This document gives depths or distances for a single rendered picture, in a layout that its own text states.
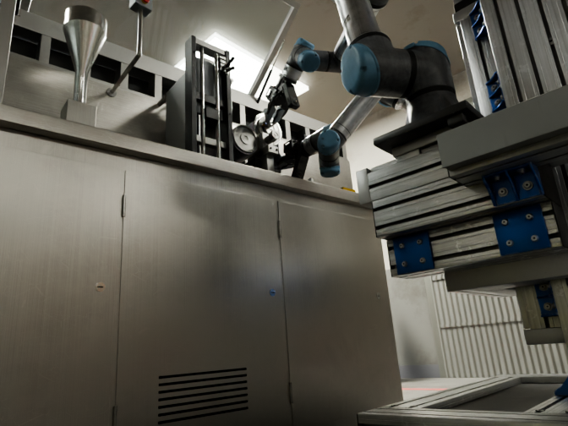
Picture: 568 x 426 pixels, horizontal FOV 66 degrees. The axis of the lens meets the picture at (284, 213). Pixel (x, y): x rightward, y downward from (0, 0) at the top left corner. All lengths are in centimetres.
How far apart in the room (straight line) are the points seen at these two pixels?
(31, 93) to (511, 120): 158
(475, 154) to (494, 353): 362
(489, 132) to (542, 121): 8
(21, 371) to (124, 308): 23
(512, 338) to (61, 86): 381
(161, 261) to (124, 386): 30
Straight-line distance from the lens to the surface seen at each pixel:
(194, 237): 120
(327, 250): 150
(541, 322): 116
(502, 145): 84
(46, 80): 192
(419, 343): 470
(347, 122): 152
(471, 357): 447
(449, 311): 452
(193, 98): 155
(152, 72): 213
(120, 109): 196
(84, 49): 172
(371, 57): 107
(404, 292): 476
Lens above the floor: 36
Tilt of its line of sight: 17 degrees up
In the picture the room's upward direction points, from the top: 4 degrees counter-clockwise
